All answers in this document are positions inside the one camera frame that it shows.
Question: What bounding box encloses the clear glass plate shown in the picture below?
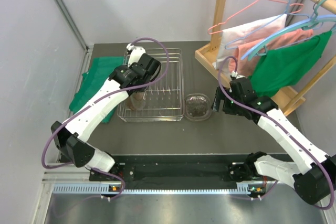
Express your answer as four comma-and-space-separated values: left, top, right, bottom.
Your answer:
135, 92, 146, 110
184, 93, 212, 122

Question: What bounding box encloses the amber glass plate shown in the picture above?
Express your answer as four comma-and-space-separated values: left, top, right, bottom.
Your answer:
126, 96, 142, 111

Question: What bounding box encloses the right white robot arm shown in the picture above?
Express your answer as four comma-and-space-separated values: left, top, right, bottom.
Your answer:
212, 77, 335, 210

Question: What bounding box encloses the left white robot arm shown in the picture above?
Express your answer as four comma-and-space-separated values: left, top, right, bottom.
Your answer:
51, 52, 161, 180

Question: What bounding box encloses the wooden clothes rack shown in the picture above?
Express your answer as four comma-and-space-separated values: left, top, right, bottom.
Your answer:
195, 0, 335, 116

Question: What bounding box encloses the pink hanging garment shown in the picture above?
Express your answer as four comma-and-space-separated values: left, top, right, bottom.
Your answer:
232, 28, 315, 77

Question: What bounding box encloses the green hanging garment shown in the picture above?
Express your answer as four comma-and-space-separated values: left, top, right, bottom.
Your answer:
249, 31, 332, 98

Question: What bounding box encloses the folded green t-shirt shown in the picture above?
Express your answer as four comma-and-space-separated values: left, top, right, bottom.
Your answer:
69, 57, 124, 113

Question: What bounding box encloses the white hanging garment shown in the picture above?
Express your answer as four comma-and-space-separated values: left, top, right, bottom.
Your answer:
213, 14, 287, 70

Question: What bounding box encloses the teal plastic hanger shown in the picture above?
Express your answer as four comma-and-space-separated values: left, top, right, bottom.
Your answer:
247, 0, 336, 60

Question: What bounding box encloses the light blue plastic hanger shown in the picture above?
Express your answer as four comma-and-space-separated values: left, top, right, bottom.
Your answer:
242, 15, 335, 60

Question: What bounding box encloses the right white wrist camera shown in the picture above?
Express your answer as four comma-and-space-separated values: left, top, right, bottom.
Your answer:
230, 71, 239, 81

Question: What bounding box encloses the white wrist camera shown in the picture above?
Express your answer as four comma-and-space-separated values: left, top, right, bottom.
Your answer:
126, 43, 146, 67
230, 71, 239, 81

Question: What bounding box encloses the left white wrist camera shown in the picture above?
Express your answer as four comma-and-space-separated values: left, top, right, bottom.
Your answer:
126, 43, 146, 67

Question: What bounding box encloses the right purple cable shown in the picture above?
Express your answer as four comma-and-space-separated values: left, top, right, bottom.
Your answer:
217, 56, 336, 210

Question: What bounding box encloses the purple cable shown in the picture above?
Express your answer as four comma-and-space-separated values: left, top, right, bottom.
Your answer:
217, 56, 336, 210
41, 37, 170, 201

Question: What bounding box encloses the wire dish rack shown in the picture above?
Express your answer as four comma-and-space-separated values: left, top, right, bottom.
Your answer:
117, 48, 184, 122

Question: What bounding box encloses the pink wire hanger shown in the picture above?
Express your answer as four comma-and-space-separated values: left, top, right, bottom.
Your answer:
207, 0, 304, 35

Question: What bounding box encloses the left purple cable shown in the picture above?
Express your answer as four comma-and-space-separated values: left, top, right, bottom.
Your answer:
41, 37, 170, 201

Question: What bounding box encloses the slotted cable duct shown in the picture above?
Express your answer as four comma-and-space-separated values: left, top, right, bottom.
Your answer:
52, 181, 265, 195

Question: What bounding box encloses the aluminium frame profile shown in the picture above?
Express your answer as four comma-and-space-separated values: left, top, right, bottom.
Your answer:
54, 0, 89, 51

